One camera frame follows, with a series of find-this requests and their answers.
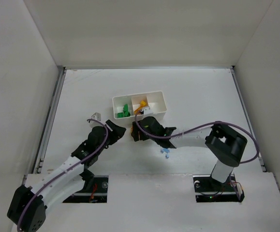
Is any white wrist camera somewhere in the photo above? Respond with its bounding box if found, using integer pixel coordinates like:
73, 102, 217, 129
140, 106, 154, 118
87, 112, 101, 128

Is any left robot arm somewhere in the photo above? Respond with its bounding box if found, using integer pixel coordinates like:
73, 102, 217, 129
7, 118, 126, 232

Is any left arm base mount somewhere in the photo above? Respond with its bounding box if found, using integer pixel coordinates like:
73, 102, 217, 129
63, 175, 109, 203

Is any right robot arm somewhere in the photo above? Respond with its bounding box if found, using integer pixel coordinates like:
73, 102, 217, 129
131, 116, 247, 183

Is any green yellow lego block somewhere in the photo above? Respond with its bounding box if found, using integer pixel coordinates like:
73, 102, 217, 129
134, 101, 148, 115

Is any green yellow lego stack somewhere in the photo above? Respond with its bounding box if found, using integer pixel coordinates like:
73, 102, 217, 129
117, 104, 131, 118

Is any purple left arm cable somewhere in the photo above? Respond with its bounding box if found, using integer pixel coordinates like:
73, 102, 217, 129
16, 118, 109, 232

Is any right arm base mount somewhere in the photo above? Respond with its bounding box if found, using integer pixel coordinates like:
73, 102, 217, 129
193, 174, 245, 203

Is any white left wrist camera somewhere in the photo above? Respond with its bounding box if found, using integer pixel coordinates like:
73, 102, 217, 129
87, 112, 101, 128

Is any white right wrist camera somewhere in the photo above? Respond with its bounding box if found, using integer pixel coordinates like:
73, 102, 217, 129
140, 106, 154, 118

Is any white three-compartment container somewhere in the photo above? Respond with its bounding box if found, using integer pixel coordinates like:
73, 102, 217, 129
112, 91, 167, 120

